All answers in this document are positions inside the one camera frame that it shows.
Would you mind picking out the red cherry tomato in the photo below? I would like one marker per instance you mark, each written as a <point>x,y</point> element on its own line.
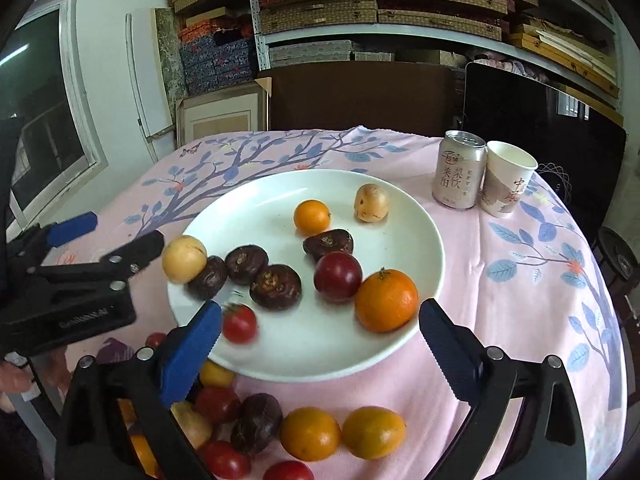
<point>239,323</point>
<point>217,404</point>
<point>225,460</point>
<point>288,472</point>
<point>156,340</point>

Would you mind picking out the printed paper cup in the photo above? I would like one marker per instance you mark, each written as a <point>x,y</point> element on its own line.
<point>507,180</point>

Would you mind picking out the dark maroon box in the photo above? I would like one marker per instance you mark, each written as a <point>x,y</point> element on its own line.
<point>234,29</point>

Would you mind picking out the pink drink can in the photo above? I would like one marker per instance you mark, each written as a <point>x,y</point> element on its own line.
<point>457,172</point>

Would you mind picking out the white board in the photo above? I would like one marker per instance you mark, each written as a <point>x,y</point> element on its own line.
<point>147,75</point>

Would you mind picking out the small grey patterned box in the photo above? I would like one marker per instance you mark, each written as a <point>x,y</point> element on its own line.
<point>375,56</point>

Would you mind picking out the dark brown wooden board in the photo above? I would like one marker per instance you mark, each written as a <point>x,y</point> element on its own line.
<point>360,97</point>

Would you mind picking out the grey framed window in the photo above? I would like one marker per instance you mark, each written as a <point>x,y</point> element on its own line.
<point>50,100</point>

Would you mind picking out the large black screen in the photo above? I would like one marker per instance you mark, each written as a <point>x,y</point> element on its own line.
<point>540,120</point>

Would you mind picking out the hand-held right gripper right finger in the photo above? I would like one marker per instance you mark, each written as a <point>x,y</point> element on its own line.
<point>450,355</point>

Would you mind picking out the dark brown water chestnut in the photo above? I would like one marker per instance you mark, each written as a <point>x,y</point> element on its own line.
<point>275,286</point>
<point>207,277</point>
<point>246,265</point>
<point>328,244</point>
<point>256,422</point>

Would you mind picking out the framed picture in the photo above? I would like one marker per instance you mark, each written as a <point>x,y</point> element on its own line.
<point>220,117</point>

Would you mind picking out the stack of woven straw boxes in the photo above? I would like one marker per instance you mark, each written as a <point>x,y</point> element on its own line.
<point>320,15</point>
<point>450,2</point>

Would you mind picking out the stack of flat yellow boxes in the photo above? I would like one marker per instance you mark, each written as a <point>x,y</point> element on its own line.
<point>565,57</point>

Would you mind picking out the large mandarin orange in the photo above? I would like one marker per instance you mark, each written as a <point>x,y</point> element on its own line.
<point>386,300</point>

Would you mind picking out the pale yellow round fruit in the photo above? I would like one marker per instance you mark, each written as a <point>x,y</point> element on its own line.
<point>194,427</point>
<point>184,260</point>
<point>371,203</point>

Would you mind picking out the dark red plum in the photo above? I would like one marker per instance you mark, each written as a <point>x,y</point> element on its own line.
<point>338,277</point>

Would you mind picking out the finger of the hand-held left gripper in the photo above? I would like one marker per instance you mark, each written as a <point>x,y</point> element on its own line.
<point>145,247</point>
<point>75,227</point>

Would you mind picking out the small orange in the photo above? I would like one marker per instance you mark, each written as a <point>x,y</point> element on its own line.
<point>372,432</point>
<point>216,374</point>
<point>310,433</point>
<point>142,455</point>
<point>312,216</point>

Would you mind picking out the stack of grey patterned boxes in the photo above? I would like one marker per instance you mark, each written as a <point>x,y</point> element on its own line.
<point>315,54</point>

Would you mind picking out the white round plate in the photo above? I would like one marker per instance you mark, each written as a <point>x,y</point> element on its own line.
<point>300,345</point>

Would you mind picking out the stack of blue floral boxes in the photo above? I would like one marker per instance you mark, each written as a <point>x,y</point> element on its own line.
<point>217,67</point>

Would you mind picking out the pink printed tablecloth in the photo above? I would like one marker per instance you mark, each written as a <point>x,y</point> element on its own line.
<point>475,310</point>

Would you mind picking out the pink cloth bundle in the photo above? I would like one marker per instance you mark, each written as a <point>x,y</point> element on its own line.
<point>510,67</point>

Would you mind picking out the mottled stone slab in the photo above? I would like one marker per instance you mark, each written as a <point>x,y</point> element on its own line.
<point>172,60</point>

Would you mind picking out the orange red patterned box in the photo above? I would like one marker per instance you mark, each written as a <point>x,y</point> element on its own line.
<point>196,32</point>

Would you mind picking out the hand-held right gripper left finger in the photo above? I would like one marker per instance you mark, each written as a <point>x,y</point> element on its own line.
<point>192,355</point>

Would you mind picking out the white metal shelf rack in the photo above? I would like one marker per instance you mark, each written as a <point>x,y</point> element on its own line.
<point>254,25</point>

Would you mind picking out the tan cardboard box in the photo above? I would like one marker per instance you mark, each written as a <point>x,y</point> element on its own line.
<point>430,57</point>

